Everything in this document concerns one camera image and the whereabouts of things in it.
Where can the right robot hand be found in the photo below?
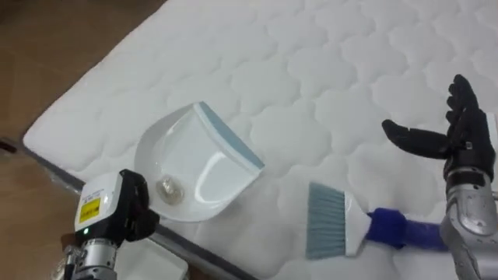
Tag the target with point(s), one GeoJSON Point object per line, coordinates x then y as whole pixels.
{"type": "Point", "coordinates": [467, 140]}

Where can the white dustpan with blue lip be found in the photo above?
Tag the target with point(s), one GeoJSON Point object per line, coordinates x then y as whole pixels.
{"type": "Point", "coordinates": [198, 171]}

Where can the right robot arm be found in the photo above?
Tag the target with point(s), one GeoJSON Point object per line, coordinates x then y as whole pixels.
{"type": "Point", "coordinates": [472, 229]}

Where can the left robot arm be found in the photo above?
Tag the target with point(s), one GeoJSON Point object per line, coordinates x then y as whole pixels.
{"type": "Point", "coordinates": [90, 258]}

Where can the bed with white quilted mattress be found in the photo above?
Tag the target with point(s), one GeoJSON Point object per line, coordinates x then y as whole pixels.
{"type": "Point", "coordinates": [280, 116]}

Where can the crumpled clear plastic scrap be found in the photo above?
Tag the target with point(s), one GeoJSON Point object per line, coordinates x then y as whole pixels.
{"type": "Point", "coordinates": [170, 190]}

